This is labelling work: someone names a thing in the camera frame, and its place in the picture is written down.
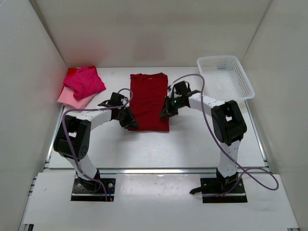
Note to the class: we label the aluminium rail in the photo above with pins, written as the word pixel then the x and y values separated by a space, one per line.
pixel 157 170

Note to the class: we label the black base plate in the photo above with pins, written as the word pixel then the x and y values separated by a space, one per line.
pixel 221 190
pixel 87 191

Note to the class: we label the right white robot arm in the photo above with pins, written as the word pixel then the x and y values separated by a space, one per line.
pixel 228 125

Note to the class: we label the magenta folded t shirt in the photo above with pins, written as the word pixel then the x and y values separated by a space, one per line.
pixel 85 84

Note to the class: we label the white plastic mesh basket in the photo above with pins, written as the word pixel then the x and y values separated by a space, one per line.
pixel 225 78

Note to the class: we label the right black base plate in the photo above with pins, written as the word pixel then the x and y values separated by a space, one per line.
pixel 221 190

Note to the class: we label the light pink folded t shirt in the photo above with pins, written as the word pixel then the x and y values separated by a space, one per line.
pixel 67 98

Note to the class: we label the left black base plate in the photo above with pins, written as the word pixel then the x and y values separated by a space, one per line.
pixel 87 191

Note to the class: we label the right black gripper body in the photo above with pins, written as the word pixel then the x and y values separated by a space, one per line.
pixel 175 103

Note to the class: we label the bright red folded t shirt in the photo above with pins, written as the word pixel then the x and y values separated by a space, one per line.
pixel 73 71

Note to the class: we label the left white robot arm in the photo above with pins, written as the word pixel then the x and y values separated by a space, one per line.
pixel 72 140

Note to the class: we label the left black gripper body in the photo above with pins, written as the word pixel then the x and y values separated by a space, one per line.
pixel 116 118

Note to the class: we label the dark red t shirt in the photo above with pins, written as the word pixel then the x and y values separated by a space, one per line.
pixel 149 92

